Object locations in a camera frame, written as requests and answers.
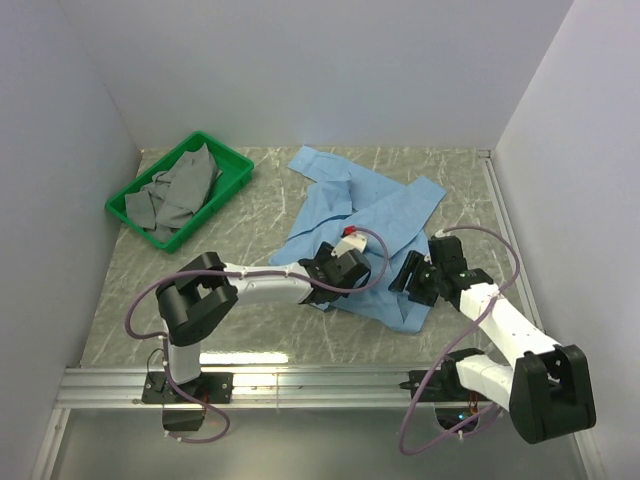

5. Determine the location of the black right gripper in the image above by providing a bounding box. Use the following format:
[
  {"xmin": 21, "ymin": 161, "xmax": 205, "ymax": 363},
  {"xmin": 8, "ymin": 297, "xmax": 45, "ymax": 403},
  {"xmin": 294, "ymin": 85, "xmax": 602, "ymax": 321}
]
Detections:
[{"xmin": 388, "ymin": 250, "xmax": 444, "ymax": 308}]

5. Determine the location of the light blue long sleeve shirt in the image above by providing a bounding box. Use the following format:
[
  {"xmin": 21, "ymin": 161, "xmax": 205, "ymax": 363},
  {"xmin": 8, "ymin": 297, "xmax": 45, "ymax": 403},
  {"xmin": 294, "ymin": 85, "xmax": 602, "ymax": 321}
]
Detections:
[{"xmin": 269, "ymin": 147, "xmax": 445, "ymax": 333}]

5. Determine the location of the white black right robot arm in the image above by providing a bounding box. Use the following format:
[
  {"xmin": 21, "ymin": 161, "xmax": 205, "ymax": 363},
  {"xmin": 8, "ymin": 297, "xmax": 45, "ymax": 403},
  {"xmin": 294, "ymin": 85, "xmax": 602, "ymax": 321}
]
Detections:
[{"xmin": 389, "ymin": 236, "xmax": 596, "ymax": 444}]

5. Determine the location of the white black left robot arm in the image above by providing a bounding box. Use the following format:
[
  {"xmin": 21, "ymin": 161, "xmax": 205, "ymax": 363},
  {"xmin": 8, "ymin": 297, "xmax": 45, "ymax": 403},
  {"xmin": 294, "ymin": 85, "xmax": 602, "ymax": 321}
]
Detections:
[{"xmin": 155, "ymin": 242, "xmax": 371, "ymax": 402}]

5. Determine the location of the grey long sleeve shirt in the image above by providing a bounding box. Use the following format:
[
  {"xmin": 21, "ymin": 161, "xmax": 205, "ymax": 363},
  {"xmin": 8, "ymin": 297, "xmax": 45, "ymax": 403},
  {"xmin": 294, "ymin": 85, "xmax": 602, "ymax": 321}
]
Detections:
[{"xmin": 125, "ymin": 144, "xmax": 222, "ymax": 243}]

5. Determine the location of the green plastic bin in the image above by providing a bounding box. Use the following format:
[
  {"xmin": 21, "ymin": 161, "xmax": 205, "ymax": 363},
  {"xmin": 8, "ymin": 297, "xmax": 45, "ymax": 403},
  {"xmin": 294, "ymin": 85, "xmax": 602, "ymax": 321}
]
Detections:
[{"xmin": 105, "ymin": 131, "xmax": 254, "ymax": 253}]

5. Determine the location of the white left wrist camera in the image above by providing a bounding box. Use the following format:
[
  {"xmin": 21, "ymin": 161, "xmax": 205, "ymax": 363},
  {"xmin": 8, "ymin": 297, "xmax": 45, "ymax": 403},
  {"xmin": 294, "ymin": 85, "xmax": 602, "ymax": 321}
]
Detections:
[{"xmin": 331, "ymin": 226, "xmax": 368, "ymax": 257}]

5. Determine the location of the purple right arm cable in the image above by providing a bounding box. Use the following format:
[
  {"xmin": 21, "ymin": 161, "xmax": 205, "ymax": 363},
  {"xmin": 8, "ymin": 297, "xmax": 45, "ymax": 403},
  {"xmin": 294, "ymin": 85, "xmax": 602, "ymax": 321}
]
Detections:
[{"xmin": 398, "ymin": 225, "xmax": 522, "ymax": 455}]

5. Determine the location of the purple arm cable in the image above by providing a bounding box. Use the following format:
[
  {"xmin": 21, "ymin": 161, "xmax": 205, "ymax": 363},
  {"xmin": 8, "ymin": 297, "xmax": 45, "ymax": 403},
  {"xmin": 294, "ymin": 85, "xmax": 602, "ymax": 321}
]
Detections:
[
  {"xmin": 398, "ymin": 225, "xmax": 522, "ymax": 455},
  {"xmin": 124, "ymin": 227, "xmax": 390, "ymax": 444}
]

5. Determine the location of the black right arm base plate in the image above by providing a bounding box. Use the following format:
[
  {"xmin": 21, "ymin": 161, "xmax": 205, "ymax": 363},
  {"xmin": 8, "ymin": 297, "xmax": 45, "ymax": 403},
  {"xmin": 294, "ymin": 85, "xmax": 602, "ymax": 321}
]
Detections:
[{"xmin": 399, "ymin": 369, "xmax": 487, "ymax": 403}]

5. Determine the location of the aluminium side rail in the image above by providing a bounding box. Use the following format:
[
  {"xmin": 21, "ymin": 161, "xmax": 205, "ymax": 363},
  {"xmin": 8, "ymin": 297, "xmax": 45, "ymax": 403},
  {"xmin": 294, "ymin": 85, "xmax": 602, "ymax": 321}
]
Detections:
[{"xmin": 478, "ymin": 150, "xmax": 544, "ymax": 330}]

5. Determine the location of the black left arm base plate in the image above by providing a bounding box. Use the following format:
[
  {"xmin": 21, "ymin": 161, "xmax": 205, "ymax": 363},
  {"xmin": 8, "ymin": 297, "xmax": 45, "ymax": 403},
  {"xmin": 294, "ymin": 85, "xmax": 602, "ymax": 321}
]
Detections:
[{"xmin": 141, "ymin": 371, "xmax": 233, "ymax": 405}]

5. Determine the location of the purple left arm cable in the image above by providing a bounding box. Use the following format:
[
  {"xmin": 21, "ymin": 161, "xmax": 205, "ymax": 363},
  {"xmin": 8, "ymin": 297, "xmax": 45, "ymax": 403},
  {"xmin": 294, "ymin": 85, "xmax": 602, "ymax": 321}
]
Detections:
[{"xmin": 124, "ymin": 227, "xmax": 390, "ymax": 444}]

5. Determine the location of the aluminium front mounting rail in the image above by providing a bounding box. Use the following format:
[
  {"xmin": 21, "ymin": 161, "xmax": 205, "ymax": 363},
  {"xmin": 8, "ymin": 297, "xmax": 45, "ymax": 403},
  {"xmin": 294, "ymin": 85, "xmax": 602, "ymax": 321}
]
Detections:
[{"xmin": 54, "ymin": 363, "xmax": 501, "ymax": 410}]

